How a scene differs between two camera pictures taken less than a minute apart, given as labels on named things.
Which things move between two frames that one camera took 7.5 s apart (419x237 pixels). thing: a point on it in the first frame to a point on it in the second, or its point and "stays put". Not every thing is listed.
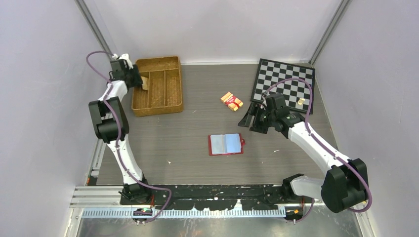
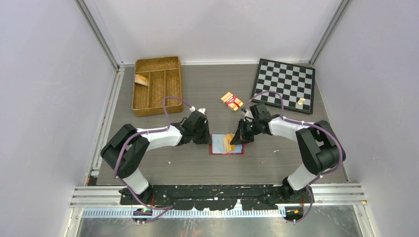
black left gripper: x=138 y=81 to x=206 y=138
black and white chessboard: x=297 y=93 stays put
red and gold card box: x=231 y=100 stays put
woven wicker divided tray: x=164 y=96 stays put
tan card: x=146 y=83 to x=227 y=139
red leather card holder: x=226 y=144 stays put
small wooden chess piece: x=300 y=101 stays put
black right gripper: x=253 y=109 to x=246 y=138
